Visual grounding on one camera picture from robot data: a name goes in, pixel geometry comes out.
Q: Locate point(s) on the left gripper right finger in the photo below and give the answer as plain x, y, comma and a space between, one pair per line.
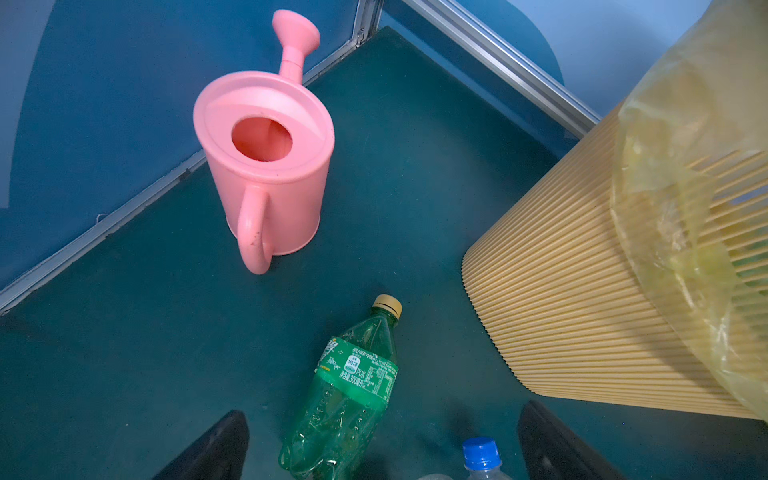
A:
551, 450

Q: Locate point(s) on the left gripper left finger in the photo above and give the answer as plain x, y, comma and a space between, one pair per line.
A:
219, 453

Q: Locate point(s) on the pepsi bottle blue cap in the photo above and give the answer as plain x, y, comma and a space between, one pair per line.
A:
482, 459

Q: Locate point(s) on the green bottle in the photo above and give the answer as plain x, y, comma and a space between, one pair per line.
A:
347, 398

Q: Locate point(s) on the yellow mesh waste bin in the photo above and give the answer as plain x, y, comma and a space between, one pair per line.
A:
553, 288

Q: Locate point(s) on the yellow plastic bin liner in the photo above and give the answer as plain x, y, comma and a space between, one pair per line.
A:
689, 193

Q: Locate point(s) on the pink watering can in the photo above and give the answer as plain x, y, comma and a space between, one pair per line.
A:
268, 141

